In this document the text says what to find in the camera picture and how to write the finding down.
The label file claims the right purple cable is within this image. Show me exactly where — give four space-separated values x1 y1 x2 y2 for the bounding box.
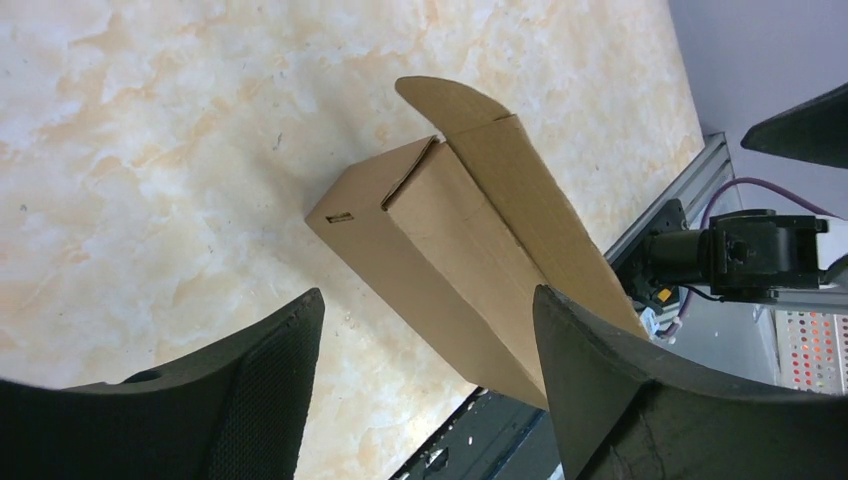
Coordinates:
662 176 839 339

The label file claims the cardboard box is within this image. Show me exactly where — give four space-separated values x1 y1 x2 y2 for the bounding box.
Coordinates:
306 76 647 408

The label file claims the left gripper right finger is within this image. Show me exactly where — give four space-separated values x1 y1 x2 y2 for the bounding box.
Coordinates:
533 285 847 479

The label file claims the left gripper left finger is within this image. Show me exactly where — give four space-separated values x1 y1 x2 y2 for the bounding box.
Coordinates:
1 288 325 479

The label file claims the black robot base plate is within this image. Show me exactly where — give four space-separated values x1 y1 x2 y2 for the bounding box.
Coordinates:
391 388 564 480

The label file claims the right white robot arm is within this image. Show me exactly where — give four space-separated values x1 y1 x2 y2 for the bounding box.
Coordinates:
612 86 847 308

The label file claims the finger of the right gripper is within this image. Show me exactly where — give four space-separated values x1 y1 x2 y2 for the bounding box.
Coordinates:
741 84 847 169

